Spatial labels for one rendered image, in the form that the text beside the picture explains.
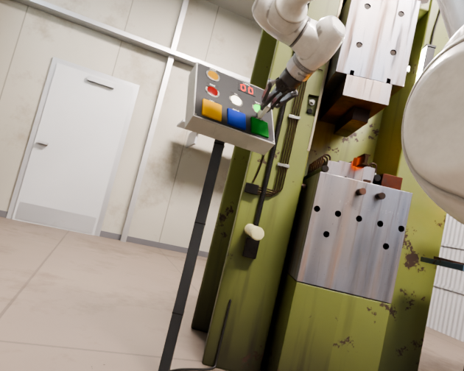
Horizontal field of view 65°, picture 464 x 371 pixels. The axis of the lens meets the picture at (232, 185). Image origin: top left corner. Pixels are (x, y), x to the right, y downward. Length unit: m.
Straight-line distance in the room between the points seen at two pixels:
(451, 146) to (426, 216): 1.60
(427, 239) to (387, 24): 0.97
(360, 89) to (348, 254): 0.70
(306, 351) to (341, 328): 0.16
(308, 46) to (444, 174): 0.96
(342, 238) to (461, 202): 1.25
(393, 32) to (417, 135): 1.57
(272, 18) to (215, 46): 4.81
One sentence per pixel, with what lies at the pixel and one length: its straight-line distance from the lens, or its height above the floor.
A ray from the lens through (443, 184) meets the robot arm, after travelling 0.29.
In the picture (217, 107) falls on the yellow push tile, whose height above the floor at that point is 1.02.
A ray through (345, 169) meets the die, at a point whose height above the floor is 0.96.
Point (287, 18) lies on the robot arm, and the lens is 1.16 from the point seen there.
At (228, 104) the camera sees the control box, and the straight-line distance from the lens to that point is 1.40.
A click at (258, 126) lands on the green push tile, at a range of 1.40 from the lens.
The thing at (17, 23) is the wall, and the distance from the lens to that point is 5.83.
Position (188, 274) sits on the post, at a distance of 1.45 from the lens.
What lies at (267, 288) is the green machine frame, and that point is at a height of 0.38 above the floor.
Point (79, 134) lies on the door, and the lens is 5.34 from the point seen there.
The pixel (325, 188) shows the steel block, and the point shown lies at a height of 0.85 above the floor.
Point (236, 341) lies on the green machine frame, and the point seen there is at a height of 0.13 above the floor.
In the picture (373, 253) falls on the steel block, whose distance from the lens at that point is 1.58.
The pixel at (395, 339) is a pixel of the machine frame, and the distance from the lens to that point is 1.89.
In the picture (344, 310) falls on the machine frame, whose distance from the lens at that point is 1.57.
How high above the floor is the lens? 0.65
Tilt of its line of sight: 5 degrees up
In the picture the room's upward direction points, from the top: 13 degrees clockwise
